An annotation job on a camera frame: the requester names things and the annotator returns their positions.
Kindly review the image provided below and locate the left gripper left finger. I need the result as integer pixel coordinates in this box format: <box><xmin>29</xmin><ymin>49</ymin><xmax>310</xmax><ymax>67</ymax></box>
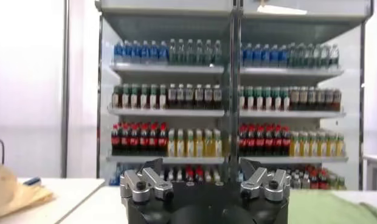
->
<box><xmin>119</xmin><ymin>157</ymin><xmax>175</xmax><ymax>205</ymax></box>

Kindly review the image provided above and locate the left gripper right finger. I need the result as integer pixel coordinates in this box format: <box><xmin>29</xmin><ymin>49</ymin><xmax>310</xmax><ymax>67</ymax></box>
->
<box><xmin>238</xmin><ymin>157</ymin><xmax>292</xmax><ymax>203</ymax></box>

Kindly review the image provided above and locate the light green polo shirt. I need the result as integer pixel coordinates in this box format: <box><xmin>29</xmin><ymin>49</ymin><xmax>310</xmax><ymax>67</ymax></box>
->
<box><xmin>287</xmin><ymin>190</ymin><xmax>377</xmax><ymax>224</ymax></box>

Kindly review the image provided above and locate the red cap cola bottle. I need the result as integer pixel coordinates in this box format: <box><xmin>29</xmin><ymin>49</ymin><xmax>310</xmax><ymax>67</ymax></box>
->
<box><xmin>238</xmin><ymin>124</ymin><xmax>248</xmax><ymax>156</ymax></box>
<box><xmin>185</xmin><ymin>166</ymin><xmax>195</xmax><ymax>183</ymax></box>
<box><xmin>111</xmin><ymin>122</ymin><xmax>121</xmax><ymax>156</ymax></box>
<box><xmin>247</xmin><ymin>124</ymin><xmax>257</xmax><ymax>156</ymax></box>
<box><xmin>265</xmin><ymin>124</ymin><xmax>274</xmax><ymax>156</ymax></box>
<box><xmin>318</xmin><ymin>170</ymin><xmax>329</xmax><ymax>190</ymax></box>
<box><xmin>148</xmin><ymin>122</ymin><xmax>159</xmax><ymax>156</ymax></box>
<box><xmin>158</xmin><ymin>122</ymin><xmax>168</xmax><ymax>156</ymax></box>
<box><xmin>256</xmin><ymin>124</ymin><xmax>266</xmax><ymax>156</ymax></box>
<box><xmin>139</xmin><ymin>122</ymin><xmax>150</xmax><ymax>156</ymax></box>
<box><xmin>195</xmin><ymin>166</ymin><xmax>205</xmax><ymax>183</ymax></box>
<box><xmin>309</xmin><ymin>170</ymin><xmax>319</xmax><ymax>189</ymax></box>
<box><xmin>282</xmin><ymin>124</ymin><xmax>291</xmax><ymax>156</ymax></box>
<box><xmin>274</xmin><ymin>124</ymin><xmax>283</xmax><ymax>156</ymax></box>

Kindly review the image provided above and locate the yellow juice bottle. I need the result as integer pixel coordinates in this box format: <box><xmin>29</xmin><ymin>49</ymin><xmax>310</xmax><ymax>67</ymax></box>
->
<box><xmin>213</xmin><ymin>128</ymin><xmax>223</xmax><ymax>158</ymax></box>
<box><xmin>290</xmin><ymin>130</ymin><xmax>299</xmax><ymax>158</ymax></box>
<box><xmin>308</xmin><ymin>130</ymin><xmax>317</xmax><ymax>158</ymax></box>
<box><xmin>204</xmin><ymin>128</ymin><xmax>213</xmax><ymax>158</ymax></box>
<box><xmin>326</xmin><ymin>130</ymin><xmax>336</xmax><ymax>158</ymax></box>
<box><xmin>167</xmin><ymin>128</ymin><xmax>176</xmax><ymax>158</ymax></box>
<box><xmin>195</xmin><ymin>128</ymin><xmax>204</xmax><ymax>158</ymax></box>
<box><xmin>317</xmin><ymin>130</ymin><xmax>327</xmax><ymax>158</ymax></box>
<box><xmin>185</xmin><ymin>128</ymin><xmax>195</xmax><ymax>158</ymax></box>
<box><xmin>335</xmin><ymin>130</ymin><xmax>345</xmax><ymax>158</ymax></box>
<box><xmin>299</xmin><ymin>130</ymin><xmax>308</xmax><ymax>158</ymax></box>
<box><xmin>176</xmin><ymin>128</ymin><xmax>185</xmax><ymax>158</ymax></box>

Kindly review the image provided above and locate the white beverage display shelf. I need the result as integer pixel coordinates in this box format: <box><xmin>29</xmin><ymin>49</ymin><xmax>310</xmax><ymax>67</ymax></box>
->
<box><xmin>95</xmin><ymin>0</ymin><xmax>238</xmax><ymax>186</ymax></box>
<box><xmin>230</xmin><ymin>0</ymin><xmax>375</xmax><ymax>191</ymax></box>

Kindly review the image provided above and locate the green cap tea bottle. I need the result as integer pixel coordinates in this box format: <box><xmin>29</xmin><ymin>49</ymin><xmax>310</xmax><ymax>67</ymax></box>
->
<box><xmin>263</xmin><ymin>86</ymin><xmax>273</xmax><ymax>111</ymax></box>
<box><xmin>130</xmin><ymin>84</ymin><xmax>140</xmax><ymax>110</ymax></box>
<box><xmin>246</xmin><ymin>86</ymin><xmax>255</xmax><ymax>111</ymax></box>
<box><xmin>148</xmin><ymin>84</ymin><xmax>159</xmax><ymax>110</ymax></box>
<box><xmin>254</xmin><ymin>86</ymin><xmax>264</xmax><ymax>111</ymax></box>
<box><xmin>281</xmin><ymin>86</ymin><xmax>291</xmax><ymax>111</ymax></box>
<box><xmin>238</xmin><ymin>86</ymin><xmax>246</xmax><ymax>111</ymax></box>
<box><xmin>158</xmin><ymin>84</ymin><xmax>168</xmax><ymax>110</ymax></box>
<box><xmin>272</xmin><ymin>86</ymin><xmax>282</xmax><ymax>111</ymax></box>
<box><xmin>139</xmin><ymin>84</ymin><xmax>150</xmax><ymax>110</ymax></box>
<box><xmin>120</xmin><ymin>84</ymin><xmax>131</xmax><ymax>110</ymax></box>
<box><xmin>111</xmin><ymin>84</ymin><xmax>122</xmax><ymax>110</ymax></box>

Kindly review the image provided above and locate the white cap dark tea bottle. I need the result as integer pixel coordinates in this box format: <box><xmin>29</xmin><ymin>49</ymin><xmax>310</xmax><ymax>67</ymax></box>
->
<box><xmin>194</xmin><ymin>83</ymin><xmax>204</xmax><ymax>110</ymax></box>
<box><xmin>176</xmin><ymin>83</ymin><xmax>185</xmax><ymax>110</ymax></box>
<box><xmin>185</xmin><ymin>83</ymin><xmax>195</xmax><ymax>110</ymax></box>
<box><xmin>204</xmin><ymin>83</ymin><xmax>213</xmax><ymax>110</ymax></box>
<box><xmin>167</xmin><ymin>83</ymin><xmax>177</xmax><ymax>110</ymax></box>
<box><xmin>213</xmin><ymin>83</ymin><xmax>223</xmax><ymax>110</ymax></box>

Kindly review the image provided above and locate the tan label dark tea bottle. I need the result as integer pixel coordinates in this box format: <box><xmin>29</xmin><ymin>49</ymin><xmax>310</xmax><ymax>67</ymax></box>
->
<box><xmin>289</xmin><ymin>86</ymin><xmax>299</xmax><ymax>112</ymax></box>
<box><xmin>299</xmin><ymin>86</ymin><xmax>308</xmax><ymax>112</ymax></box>
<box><xmin>333</xmin><ymin>86</ymin><xmax>342</xmax><ymax>112</ymax></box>
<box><xmin>316</xmin><ymin>86</ymin><xmax>325</xmax><ymax>112</ymax></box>
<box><xmin>307</xmin><ymin>86</ymin><xmax>317</xmax><ymax>112</ymax></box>
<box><xmin>324</xmin><ymin>86</ymin><xmax>333</xmax><ymax>112</ymax></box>

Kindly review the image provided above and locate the white table with legs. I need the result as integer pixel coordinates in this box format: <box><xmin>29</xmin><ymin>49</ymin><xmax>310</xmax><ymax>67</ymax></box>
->
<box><xmin>362</xmin><ymin>153</ymin><xmax>377</xmax><ymax>191</ymax></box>

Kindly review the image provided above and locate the navy white striped cloth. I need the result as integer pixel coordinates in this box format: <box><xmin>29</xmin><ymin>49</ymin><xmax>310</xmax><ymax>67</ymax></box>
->
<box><xmin>22</xmin><ymin>176</ymin><xmax>43</xmax><ymax>187</ymax></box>

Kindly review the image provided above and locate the blue label water bottle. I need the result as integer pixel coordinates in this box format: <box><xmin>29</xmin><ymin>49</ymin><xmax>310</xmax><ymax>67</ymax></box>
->
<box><xmin>244</xmin><ymin>43</ymin><xmax>254</xmax><ymax>67</ymax></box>
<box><xmin>253</xmin><ymin>43</ymin><xmax>262</xmax><ymax>67</ymax></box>
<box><xmin>261</xmin><ymin>43</ymin><xmax>271</xmax><ymax>67</ymax></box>
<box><xmin>131</xmin><ymin>40</ymin><xmax>141</xmax><ymax>64</ymax></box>
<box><xmin>123</xmin><ymin>40</ymin><xmax>132</xmax><ymax>64</ymax></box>
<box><xmin>150</xmin><ymin>40</ymin><xmax>159</xmax><ymax>64</ymax></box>
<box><xmin>140</xmin><ymin>40</ymin><xmax>150</xmax><ymax>64</ymax></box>
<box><xmin>270</xmin><ymin>43</ymin><xmax>279</xmax><ymax>67</ymax></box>
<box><xmin>159</xmin><ymin>40</ymin><xmax>168</xmax><ymax>64</ymax></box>
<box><xmin>114</xmin><ymin>40</ymin><xmax>123</xmax><ymax>64</ymax></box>
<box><xmin>278</xmin><ymin>43</ymin><xmax>288</xmax><ymax>67</ymax></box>

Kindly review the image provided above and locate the clear green water bottle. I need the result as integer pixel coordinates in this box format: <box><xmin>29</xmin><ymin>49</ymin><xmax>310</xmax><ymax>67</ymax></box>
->
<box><xmin>185</xmin><ymin>38</ymin><xmax>195</xmax><ymax>66</ymax></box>
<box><xmin>313</xmin><ymin>43</ymin><xmax>322</xmax><ymax>68</ymax></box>
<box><xmin>168</xmin><ymin>38</ymin><xmax>178</xmax><ymax>66</ymax></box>
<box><xmin>321</xmin><ymin>43</ymin><xmax>331</xmax><ymax>68</ymax></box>
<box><xmin>305</xmin><ymin>43</ymin><xmax>314</xmax><ymax>68</ymax></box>
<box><xmin>296</xmin><ymin>43</ymin><xmax>305</xmax><ymax>68</ymax></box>
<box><xmin>176</xmin><ymin>38</ymin><xmax>186</xmax><ymax>66</ymax></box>
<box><xmin>204</xmin><ymin>38</ymin><xmax>214</xmax><ymax>66</ymax></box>
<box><xmin>213</xmin><ymin>38</ymin><xmax>223</xmax><ymax>66</ymax></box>
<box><xmin>195</xmin><ymin>38</ymin><xmax>205</xmax><ymax>66</ymax></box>
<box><xmin>287</xmin><ymin>43</ymin><xmax>297</xmax><ymax>68</ymax></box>
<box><xmin>330</xmin><ymin>43</ymin><xmax>340</xmax><ymax>68</ymax></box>

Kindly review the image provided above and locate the pale yellow shirt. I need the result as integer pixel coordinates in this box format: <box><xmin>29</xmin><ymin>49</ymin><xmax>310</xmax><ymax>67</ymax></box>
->
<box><xmin>0</xmin><ymin>164</ymin><xmax>55</xmax><ymax>219</ymax></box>

